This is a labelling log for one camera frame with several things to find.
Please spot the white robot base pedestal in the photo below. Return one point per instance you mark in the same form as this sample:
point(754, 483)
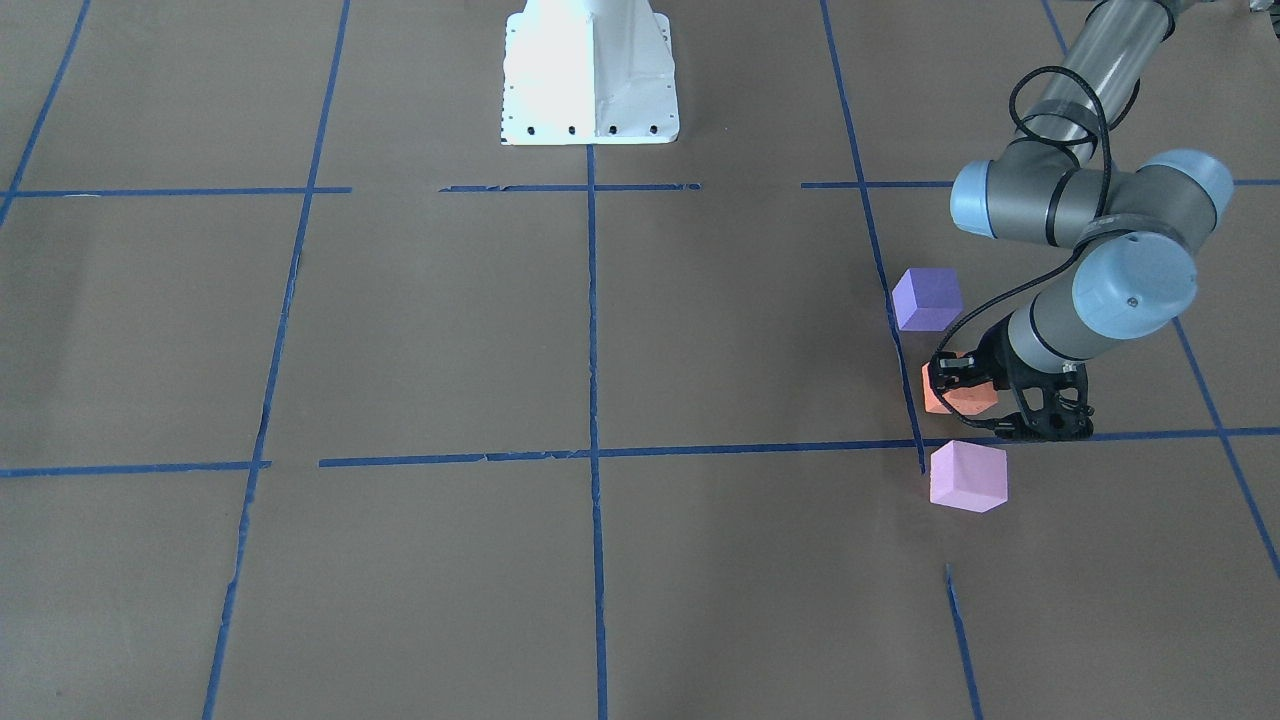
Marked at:
point(588, 73)

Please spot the light pink foam cube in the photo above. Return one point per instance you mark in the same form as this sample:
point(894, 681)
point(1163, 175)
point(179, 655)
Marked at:
point(969, 477)

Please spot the dark purple foam cube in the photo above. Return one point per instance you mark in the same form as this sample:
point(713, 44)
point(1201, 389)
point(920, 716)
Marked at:
point(927, 299)

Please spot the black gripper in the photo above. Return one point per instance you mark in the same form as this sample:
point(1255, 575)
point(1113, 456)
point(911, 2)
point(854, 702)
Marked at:
point(987, 362)

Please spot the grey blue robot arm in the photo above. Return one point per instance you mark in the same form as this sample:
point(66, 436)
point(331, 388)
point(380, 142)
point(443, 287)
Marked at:
point(1133, 237)

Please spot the orange foam cube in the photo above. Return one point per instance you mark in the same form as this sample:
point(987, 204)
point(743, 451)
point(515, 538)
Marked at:
point(968, 400)

